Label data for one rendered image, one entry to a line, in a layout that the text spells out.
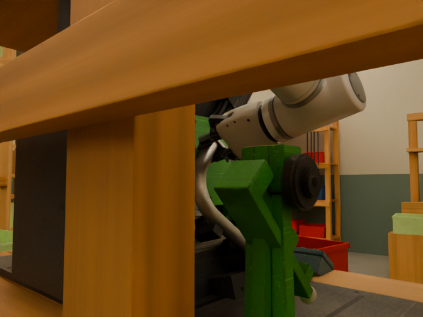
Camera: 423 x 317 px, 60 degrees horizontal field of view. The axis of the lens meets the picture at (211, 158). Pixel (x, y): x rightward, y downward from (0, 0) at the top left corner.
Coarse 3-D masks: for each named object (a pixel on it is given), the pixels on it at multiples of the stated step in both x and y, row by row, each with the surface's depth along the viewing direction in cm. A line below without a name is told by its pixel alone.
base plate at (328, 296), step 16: (0, 272) 94; (32, 288) 81; (320, 288) 76; (336, 288) 76; (208, 304) 66; (224, 304) 66; (240, 304) 66; (304, 304) 66; (320, 304) 66; (336, 304) 66; (352, 304) 66; (368, 304) 66; (384, 304) 66; (400, 304) 66; (416, 304) 66
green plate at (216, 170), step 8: (200, 120) 84; (200, 128) 83; (208, 128) 85; (224, 144) 88; (224, 160) 86; (208, 168) 81; (216, 168) 83; (224, 168) 85; (208, 176) 80; (216, 176) 82; (208, 184) 79; (208, 192) 78; (216, 200) 79
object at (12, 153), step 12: (0, 48) 297; (0, 60) 285; (0, 144) 285; (12, 144) 291; (0, 156) 285; (12, 156) 291; (0, 168) 284; (12, 168) 318; (0, 180) 279; (0, 192) 283; (0, 204) 282; (12, 204) 316; (0, 216) 282; (12, 216) 317; (0, 228) 281; (12, 228) 314
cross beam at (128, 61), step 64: (128, 0) 30; (192, 0) 25; (256, 0) 21; (320, 0) 18; (384, 0) 16; (64, 64) 36; (128, 64) 29; (192, 64) 24; (256, 64) 21; (320, 64) 20; (384, 64) 20; (0, 128) 48; (64, 128) 44
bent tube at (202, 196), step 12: (216, 144) 78; (204, 156) 74; (204, 168) 72; (204, 180) 71; (204, 192) 70; (204, 204) 70; (204, 216) 71; (216, 216) 71; (228, 228) 73; (240, 240) 74
